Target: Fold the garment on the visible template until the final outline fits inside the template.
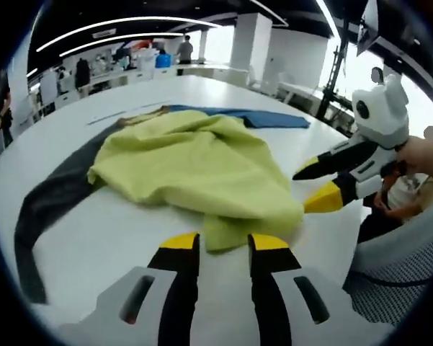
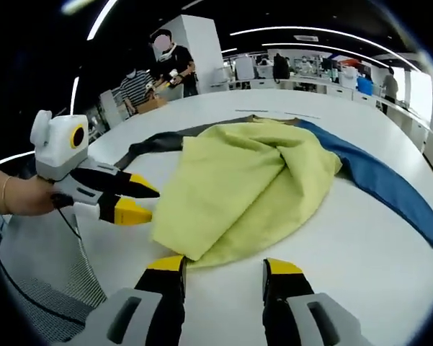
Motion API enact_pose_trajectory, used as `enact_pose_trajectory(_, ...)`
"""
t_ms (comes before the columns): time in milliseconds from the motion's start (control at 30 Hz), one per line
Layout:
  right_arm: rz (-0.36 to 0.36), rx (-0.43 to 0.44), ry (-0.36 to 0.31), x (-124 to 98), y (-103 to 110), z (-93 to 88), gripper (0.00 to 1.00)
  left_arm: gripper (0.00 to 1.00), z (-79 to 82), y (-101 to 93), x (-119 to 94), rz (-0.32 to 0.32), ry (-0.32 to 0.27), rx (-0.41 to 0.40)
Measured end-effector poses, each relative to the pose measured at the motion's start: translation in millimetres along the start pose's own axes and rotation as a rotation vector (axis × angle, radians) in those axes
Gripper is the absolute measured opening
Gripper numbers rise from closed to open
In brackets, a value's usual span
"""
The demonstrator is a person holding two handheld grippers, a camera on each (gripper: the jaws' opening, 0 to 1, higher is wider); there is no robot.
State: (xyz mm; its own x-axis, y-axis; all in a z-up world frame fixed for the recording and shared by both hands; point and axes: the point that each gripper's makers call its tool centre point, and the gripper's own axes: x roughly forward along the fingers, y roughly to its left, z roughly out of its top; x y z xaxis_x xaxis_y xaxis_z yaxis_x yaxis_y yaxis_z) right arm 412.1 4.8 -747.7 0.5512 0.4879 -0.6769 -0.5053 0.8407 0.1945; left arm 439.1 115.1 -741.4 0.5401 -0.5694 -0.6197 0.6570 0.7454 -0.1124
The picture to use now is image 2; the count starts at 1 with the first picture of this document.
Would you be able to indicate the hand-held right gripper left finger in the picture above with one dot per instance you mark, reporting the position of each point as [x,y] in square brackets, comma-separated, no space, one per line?
[162,295]

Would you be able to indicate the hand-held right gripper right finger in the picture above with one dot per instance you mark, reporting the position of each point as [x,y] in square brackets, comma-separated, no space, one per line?
[284,292]

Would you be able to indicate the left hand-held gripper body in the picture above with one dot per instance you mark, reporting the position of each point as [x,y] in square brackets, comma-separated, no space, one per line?
[57,151]

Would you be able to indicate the yellow black blue garment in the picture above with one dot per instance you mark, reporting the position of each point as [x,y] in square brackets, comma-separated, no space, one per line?
[245,187]

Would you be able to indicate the person's left hand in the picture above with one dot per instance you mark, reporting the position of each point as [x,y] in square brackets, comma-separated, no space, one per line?
[29,196]

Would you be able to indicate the brown cardboard box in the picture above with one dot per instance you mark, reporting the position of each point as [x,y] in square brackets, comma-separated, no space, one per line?
[151,105]

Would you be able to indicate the grey mesh office chair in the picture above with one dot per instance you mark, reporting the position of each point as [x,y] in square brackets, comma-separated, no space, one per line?
[57,281]

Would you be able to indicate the large white container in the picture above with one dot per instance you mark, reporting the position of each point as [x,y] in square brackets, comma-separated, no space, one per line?
[244,67]

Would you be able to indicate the black backpack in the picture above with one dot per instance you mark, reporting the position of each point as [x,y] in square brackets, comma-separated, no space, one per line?
[281,66]

